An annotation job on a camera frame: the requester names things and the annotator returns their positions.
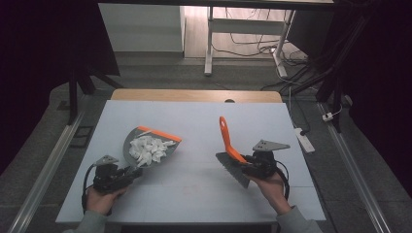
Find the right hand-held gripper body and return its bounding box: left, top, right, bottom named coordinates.
left=248, top=139, right=292, bottom=180

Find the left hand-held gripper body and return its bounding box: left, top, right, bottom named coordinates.
left=92, top=154, right=132, bottom=195

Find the pile of white paper scraps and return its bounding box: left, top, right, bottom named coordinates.
left=128, top=135, right=177, bottom=168

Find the orange handled grey brush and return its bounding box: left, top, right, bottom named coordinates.
left=215, top=116, right=252, bottom=189

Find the grey dustpan with orange edge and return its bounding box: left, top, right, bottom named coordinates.
left=122, top=125, right=184, bottom=170

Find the person's left hand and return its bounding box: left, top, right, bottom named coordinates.
left=85, top=185, right=128, bottom=216

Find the white power strip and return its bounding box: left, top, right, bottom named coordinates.
left=293, top=127, right=316, bottom=153

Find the white table cover board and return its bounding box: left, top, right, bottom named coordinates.
left=55, top=99, right=326, bottom=225

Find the light wooden table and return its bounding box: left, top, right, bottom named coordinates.
left=110, top=88, right=284, bottom=104

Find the black metal stand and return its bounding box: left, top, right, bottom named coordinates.
left=285, top=13, right=373, bottom=134
left=66, top=62, right=124, bottom=126

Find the dark curtain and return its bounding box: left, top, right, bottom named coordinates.
left=336, top=0, right=412, bottom=197
left=0, top=0, right=121, bottom=174

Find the white cabinet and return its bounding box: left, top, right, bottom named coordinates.
left=98, top=3, right=187, bottom=53

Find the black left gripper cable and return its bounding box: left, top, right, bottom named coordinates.
left=81, top=164, right=99, bottom=216

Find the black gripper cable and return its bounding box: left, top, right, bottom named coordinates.
left=275, top=159, right=292, bottom=204
left=81, top=164, right=99, bottom=216

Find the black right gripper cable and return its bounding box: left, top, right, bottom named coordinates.
left=275, top=159, right=292, bottom=204

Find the aluminium floor rail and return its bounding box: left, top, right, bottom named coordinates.
left=318, top=102, right=393, bottom=233
left=7, top=109, right=87, bottom=233

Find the bundle of black floor cables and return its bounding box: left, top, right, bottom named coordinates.
left=211, top=7, right=309, bottom=67

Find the white desk frame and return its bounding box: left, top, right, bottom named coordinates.
left=203, top=6, right=296, bottom=79

